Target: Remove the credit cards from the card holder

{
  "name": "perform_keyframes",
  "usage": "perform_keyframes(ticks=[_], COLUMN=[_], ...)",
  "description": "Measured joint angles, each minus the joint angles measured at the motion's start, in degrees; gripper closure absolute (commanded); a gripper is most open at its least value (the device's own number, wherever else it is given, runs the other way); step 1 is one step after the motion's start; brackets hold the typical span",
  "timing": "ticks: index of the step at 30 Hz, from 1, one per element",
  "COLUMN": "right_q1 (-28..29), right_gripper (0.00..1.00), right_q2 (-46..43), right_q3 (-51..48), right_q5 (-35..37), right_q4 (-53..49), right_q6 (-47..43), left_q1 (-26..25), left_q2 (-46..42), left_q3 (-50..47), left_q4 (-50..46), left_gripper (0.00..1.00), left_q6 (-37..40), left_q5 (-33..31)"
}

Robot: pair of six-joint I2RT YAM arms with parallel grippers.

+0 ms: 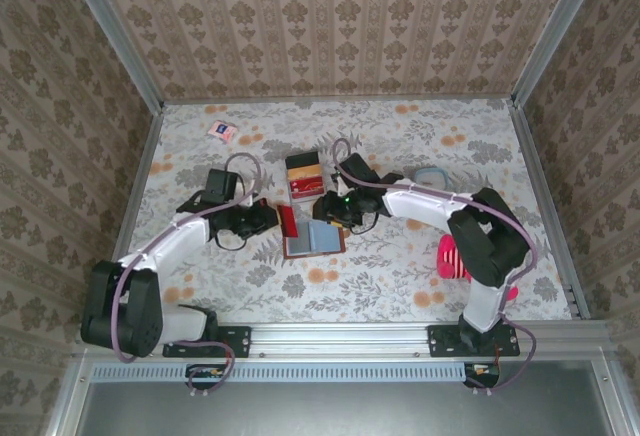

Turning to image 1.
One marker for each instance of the small black electronics board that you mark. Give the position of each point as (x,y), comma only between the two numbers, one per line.
(205,372)
(482,371)

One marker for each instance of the aluminium side rail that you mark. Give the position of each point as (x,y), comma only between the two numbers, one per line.
(539,181)
(131,206)

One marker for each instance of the aluminium corner post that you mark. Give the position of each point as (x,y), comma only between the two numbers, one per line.
(120,41)
(554,31)

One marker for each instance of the single red card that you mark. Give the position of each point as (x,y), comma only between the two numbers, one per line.
(288,221)

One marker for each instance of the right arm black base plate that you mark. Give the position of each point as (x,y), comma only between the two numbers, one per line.
(442,341)

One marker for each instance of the light blue lidded container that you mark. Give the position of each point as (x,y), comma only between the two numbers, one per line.
(431,177)

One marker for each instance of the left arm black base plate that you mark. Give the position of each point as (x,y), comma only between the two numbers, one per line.
(240,338)

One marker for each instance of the grey metal panel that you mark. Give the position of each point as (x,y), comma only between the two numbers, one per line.
(340,411)

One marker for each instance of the brown leather card holder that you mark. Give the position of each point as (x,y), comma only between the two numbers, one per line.
(325,254)

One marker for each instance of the aluminium front rail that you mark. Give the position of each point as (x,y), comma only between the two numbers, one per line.
(340,338)

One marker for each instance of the floral patterned table cover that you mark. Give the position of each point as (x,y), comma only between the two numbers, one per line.
(350,291)

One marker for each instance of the black card stack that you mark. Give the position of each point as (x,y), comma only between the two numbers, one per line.
(302,160)

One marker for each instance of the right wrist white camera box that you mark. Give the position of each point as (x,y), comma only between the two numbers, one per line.
(341,188)

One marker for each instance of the pink tissue packet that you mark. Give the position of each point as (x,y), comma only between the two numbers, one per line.
(222,131)

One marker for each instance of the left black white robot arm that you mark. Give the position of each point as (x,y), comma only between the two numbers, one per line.
(170,246)

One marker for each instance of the pink striped plush doll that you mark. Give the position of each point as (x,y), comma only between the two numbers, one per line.
(450,258)

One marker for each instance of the gold card stack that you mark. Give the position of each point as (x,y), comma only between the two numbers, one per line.
(305,172)

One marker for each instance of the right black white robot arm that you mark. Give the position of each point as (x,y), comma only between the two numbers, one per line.
(425,206)

